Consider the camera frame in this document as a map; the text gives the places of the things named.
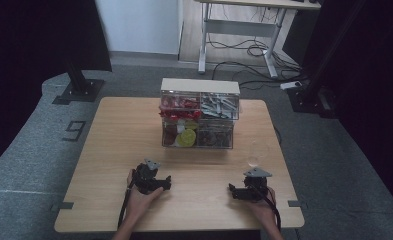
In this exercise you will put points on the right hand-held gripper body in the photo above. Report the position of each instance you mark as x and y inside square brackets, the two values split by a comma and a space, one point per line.
[257, 188]

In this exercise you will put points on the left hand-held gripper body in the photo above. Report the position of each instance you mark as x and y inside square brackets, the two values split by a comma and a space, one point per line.
[146, 176]

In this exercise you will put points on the clear wine glass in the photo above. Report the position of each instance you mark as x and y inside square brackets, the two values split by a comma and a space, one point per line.
[258, 153]

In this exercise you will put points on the clear acrylic drawer organizer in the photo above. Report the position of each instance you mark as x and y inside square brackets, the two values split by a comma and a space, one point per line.
[200, 87]

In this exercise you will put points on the person's right hand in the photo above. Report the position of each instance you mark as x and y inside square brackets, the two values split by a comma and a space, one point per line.
[266, 210]

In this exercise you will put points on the person's left hand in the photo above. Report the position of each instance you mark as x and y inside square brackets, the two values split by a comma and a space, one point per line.
[137, 203]

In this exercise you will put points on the grey tape marker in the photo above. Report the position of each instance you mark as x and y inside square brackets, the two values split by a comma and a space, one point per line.
[297, 204]
[64, 205]

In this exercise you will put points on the pile of green round pods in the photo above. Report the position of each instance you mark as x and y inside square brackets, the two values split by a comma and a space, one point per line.
[186, 137]

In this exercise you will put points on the pile of red packets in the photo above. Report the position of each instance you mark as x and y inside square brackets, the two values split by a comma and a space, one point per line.
[179, 110]

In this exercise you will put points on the pile of grey packets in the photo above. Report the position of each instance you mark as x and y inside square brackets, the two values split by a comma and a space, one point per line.
[219, 106]

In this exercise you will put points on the white power strip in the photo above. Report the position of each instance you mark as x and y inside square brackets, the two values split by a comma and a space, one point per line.
[290, 85]

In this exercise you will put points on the black slanted stand with base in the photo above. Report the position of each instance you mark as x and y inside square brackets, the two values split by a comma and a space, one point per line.
[312, 95]

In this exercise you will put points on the left black stand base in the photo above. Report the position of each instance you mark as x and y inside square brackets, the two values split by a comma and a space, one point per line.
[80, 88]

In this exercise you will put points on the black curtain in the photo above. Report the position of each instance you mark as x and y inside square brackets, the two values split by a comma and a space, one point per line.
[374, 83]
[34, 50]

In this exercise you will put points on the white desk frame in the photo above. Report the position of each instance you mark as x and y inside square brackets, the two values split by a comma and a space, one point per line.
[240, 28]

